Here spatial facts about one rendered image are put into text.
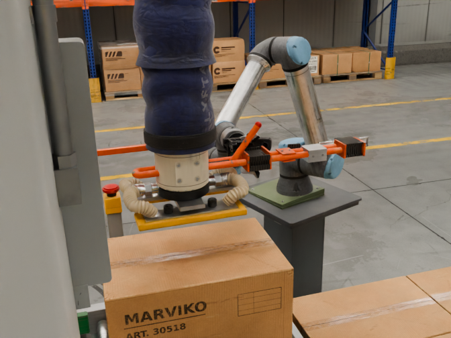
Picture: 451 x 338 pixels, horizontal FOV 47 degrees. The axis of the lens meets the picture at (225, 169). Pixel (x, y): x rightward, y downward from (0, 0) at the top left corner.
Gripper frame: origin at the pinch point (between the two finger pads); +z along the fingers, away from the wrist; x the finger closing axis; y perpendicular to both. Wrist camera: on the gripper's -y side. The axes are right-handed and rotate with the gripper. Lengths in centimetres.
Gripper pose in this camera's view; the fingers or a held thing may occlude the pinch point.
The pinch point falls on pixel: (260, 157)
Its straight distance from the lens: 172.0
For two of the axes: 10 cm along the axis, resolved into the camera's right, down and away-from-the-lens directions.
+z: 3.0, 3.2, -9.0
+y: -9.5, 1.3, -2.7
